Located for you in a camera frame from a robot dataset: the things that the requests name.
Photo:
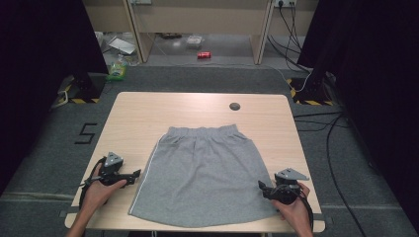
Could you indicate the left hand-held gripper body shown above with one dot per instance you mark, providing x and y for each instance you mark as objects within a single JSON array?
[{"x": 111, "y": 168}]

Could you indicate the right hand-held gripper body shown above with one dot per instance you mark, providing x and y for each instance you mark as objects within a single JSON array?
[{"x": 287, "y": 189}]

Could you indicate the person's right hand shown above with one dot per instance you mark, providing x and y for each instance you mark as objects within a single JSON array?
[{"x": 294, "y": 210}]

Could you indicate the person's left hand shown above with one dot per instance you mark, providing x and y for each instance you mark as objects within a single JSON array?
[{"x": 97, "y": 194}]

